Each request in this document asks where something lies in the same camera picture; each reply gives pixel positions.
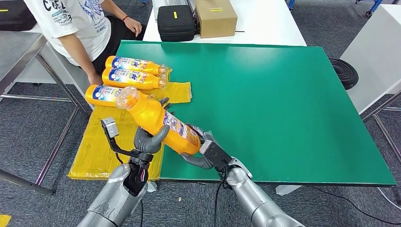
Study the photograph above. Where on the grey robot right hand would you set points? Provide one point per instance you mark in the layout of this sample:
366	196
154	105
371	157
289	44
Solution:
197	161

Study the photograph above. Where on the person's right hand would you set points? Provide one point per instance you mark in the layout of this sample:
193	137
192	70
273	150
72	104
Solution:
95	80

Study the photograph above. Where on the person's left hand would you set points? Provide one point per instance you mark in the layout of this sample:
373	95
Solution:
134	26

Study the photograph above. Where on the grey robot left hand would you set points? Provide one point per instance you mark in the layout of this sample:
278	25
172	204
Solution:
147	142

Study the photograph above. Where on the orange detergent bottle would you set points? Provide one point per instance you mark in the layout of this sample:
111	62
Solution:
100	97
150	119
125	82
150	66

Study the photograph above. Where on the person's right forearm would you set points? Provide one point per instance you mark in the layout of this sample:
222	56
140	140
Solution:
83	56

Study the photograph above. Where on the person's left forearm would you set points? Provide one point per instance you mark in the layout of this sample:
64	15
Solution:
114	11

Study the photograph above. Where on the white desk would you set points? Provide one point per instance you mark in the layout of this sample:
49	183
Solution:
75	78

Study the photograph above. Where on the black carrying case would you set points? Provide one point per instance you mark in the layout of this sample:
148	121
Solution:
15	17
176	25

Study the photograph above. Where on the silver laptop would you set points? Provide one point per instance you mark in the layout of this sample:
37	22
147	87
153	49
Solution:
169	2

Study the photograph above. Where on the person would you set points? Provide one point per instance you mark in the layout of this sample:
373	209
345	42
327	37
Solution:
78	28

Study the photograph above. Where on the brown cardboard box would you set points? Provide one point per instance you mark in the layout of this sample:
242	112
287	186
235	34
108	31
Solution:
216	22

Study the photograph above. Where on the grey metal table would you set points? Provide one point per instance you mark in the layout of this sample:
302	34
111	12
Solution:
15	53

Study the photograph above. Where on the yellow floor marker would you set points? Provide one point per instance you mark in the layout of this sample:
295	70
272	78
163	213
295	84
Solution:
4	221

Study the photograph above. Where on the black ribbed round stool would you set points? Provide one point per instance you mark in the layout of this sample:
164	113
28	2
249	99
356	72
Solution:
344	73

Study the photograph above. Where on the white table with metal legs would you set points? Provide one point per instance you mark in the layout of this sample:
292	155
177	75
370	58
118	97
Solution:
374	53

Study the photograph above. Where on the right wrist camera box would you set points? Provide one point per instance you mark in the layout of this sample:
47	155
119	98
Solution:
216	155

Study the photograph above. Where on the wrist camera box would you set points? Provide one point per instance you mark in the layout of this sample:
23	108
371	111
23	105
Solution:
109	128
216	155

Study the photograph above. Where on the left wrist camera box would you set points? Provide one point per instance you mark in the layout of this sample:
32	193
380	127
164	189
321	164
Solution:
109	128

